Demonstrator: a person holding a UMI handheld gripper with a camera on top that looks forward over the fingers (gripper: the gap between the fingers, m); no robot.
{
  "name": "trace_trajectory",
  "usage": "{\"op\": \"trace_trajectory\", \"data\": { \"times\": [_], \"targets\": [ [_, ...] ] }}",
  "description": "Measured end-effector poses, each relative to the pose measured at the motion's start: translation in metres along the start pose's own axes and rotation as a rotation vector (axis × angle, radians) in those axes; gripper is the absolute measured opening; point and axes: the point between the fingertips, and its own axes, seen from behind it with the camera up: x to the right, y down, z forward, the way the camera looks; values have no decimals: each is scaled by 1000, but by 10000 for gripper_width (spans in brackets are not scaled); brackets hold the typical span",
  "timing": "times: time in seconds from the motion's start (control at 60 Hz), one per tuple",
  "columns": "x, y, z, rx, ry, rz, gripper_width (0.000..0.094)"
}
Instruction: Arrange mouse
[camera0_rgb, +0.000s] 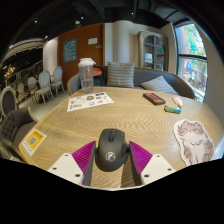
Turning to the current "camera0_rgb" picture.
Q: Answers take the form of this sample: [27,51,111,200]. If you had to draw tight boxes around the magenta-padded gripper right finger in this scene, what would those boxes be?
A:
[128,140,177,187]

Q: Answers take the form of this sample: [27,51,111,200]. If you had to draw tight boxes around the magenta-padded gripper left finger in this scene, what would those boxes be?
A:
[47,140,98,187]

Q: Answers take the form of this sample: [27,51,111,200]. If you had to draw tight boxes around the black computer mouse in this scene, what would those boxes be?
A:
[94,128,131,173]

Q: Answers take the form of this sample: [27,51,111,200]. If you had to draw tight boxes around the cat-shaped mouse pad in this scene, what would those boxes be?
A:
[173,118,215,167]

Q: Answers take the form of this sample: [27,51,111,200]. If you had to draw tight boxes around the yellow and white sticker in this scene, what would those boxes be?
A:
[21,128,48,157]

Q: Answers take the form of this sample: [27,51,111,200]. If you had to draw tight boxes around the small green packet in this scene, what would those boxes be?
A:
[163,104,183,115]

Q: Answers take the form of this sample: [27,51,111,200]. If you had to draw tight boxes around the printed paper sheet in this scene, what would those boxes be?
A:
[66,91,115,113]

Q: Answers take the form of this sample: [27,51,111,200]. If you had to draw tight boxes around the grey tufted armchair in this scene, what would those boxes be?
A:
[0,107,39,151]

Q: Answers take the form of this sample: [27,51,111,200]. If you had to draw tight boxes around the white and pink packet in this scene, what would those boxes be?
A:
[171,94,184,108]

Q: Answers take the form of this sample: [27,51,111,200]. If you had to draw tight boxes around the striped flat cushion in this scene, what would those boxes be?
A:
[140,75,179,96]

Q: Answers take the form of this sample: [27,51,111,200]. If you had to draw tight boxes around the group of white chairs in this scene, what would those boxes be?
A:
[0,65,65,116]

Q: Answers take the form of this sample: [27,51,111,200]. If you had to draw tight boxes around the grey curved sofa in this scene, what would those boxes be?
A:
[66,65,196,100]

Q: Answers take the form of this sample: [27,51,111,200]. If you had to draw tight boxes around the clear shaker bottle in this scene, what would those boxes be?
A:
[77,57,97,93]

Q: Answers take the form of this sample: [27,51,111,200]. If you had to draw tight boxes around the striped square cushion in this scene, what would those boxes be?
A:
[106,61,136,88]

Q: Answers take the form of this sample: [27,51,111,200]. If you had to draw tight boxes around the dark-framed window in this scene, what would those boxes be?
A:
[173,21,208,103]

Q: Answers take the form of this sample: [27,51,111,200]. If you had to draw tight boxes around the arched glass-door cabinet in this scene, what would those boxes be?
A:
[138,29,169,72]

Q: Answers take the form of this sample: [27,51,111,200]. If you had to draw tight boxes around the blue wall poster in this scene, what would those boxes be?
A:
[63,38,78,63]

